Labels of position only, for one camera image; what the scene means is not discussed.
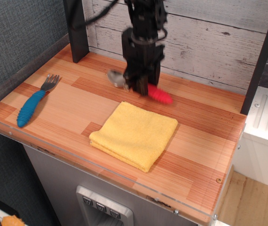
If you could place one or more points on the yellow folded dish towel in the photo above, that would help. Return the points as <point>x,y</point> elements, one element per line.
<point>134,136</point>

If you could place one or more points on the dark shelf post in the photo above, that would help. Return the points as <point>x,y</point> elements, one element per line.
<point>256,77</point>
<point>74,14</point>

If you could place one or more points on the dark right shelf post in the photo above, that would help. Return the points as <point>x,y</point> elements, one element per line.
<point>256,77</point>

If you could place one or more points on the dark left shelf post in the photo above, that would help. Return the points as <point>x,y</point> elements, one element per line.
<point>74,14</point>

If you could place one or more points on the blue handled metal fork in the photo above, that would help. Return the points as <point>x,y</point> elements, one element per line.
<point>28,109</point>

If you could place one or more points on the red handled metal spoon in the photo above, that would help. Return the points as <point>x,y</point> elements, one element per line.
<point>117,79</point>

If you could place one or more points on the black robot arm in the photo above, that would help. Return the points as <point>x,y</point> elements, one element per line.
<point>147,15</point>

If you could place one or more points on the silver dispenser button panel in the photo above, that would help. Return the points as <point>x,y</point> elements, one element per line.
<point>98,210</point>

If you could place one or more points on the orange object bottom left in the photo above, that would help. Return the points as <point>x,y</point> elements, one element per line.
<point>12,221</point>

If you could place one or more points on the white toy sink unit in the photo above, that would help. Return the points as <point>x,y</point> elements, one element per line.
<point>251,156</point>

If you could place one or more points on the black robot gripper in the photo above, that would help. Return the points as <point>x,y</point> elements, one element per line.
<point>143,57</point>

